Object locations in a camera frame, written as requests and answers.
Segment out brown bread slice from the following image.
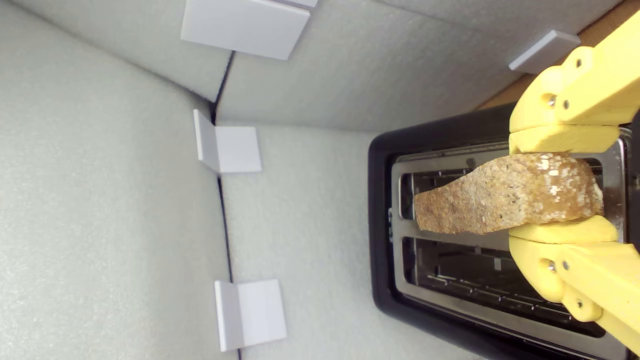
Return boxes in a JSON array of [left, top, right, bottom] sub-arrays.
[[413, 151, 605, 236]]

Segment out white wall clip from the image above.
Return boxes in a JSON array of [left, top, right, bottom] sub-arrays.
[[180, 0, 318, 61], [508, 29, 582, 75], [214, 278, 288, 352], [192, 108, 263, 175]]

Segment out black two-slot toaster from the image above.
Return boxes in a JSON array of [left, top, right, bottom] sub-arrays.
[[367, 102, 640, 360]]

